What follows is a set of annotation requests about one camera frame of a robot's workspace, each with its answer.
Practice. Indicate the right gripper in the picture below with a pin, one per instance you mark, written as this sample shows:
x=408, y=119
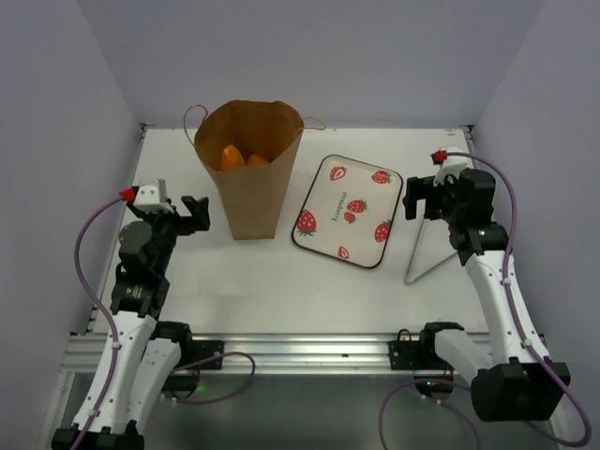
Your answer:
x=429, y=198

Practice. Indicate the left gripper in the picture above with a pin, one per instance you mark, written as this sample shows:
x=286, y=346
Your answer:
x=199, y=221

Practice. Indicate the metal tongs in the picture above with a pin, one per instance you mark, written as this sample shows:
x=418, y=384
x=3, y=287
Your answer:
x=409, y=279

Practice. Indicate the brown paper bag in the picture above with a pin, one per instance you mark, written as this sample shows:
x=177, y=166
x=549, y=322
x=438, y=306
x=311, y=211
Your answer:
x=251, y=196

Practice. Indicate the orange fake baguette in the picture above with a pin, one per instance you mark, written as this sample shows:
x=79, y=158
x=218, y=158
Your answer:
x=231, y=158

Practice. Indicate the orange fake bread roll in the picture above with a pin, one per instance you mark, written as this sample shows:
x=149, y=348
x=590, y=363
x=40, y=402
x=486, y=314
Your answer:
x=257, y=160

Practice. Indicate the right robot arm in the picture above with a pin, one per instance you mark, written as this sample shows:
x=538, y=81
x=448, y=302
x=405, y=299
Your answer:
x=517, y=380

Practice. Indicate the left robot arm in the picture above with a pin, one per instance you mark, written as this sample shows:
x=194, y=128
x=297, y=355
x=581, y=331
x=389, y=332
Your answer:
x=140, y=351

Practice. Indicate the strawberry print tray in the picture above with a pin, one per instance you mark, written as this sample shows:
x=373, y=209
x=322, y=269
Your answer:
x=349, y=211

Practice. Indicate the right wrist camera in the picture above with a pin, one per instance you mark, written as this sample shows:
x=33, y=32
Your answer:
x=451, y=161

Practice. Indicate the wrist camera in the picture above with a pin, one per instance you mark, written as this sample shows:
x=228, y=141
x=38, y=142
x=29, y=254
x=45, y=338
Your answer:
x=149, y=196
x=451, y=161

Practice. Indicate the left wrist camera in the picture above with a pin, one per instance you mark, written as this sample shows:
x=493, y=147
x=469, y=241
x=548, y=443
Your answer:
x=149, y=196

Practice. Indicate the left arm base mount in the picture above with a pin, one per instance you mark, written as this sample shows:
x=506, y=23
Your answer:
x=185, y=383

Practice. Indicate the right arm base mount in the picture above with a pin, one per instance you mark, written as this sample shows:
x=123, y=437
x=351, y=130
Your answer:
x=410, y=352

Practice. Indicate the aluminium frame rail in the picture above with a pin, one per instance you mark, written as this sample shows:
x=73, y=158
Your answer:
x=274, y=354

